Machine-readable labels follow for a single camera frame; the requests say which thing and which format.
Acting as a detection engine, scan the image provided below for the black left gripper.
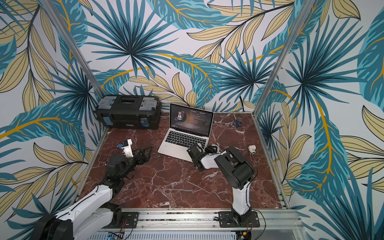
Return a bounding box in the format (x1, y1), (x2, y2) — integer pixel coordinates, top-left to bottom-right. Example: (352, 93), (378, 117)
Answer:
(119, 145), (153, 179)

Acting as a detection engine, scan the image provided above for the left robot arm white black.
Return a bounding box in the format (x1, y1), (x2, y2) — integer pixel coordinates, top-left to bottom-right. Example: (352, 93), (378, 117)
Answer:
(31, 146), (153, 240)

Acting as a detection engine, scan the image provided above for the silver laptop with dark screen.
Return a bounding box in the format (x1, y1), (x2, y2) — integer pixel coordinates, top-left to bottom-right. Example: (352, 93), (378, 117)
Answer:
(158, 104), (215, 162)

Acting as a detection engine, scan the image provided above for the black plastic toolbox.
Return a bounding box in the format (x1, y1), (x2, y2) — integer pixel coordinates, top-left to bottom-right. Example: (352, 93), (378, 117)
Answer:
(95, 95), (162, 130)

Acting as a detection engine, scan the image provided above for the small white cylindrical adapter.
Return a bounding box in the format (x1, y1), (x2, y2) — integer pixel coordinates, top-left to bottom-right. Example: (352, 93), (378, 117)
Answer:
(248, 145), (257, 155)

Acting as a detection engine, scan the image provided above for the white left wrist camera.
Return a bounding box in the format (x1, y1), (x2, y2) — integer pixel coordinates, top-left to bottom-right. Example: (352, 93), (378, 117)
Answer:
(118, 139), (134, 159)

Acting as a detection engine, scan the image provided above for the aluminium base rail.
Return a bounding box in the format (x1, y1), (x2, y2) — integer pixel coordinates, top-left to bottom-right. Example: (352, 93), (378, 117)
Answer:
(44, 208), (307, 240)

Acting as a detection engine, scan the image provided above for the left aluminium corner post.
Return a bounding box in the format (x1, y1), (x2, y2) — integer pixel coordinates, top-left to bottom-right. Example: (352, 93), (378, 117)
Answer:
(41, 0), (105, 98)

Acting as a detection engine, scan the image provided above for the aluminium corner post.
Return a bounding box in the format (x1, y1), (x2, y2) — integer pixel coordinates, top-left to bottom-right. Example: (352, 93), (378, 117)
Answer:
(253, 0), (315, 119)
(41, 0), (105, 98)

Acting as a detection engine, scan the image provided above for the right aluminium corner post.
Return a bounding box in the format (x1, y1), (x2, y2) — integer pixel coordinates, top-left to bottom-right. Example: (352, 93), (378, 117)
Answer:
(253, 0), (315, 119)

